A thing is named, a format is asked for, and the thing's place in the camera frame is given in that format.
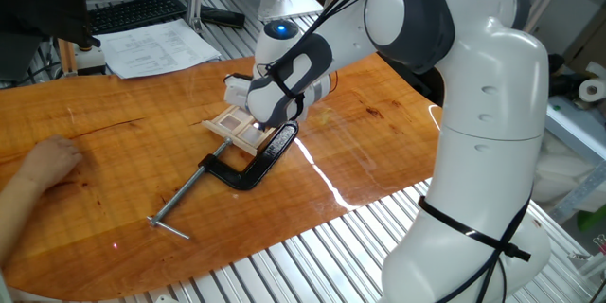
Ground black C-clamp with steel screw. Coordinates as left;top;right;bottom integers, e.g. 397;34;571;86
146;120;300;241

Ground glossy wood-pattern mat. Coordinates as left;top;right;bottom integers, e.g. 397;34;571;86
0;54;444;302

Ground white plastic bag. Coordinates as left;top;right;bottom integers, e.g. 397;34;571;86
533;130;606;213

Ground person's bare hand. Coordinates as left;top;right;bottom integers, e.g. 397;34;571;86
16;134;84;191

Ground miniature wooden sliding window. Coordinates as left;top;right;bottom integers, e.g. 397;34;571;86
201;103;278;156

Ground flat black box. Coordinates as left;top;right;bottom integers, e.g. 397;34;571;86
200;5;246;29

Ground black computer keyboard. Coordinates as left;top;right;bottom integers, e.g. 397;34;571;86
87;0;188;36

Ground black strap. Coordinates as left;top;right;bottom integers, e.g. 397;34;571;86
418;184;534;264

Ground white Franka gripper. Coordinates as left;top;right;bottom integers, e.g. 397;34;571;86
223;74;253;110

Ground small white device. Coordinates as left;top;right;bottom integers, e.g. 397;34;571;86
74;45;107;76

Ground printed white paper sheets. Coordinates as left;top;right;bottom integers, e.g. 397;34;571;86
96;18;223;80

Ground grey perforated steel angle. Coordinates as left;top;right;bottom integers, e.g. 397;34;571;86
548;160;606;224

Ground person's bare forearm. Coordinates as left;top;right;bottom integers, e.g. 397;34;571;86
0;172;44;266

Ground black camera cable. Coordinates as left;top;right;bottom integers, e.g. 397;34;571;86
224;0;418;124

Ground white toilet paper roll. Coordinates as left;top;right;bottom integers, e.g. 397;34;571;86
578;77;606;104

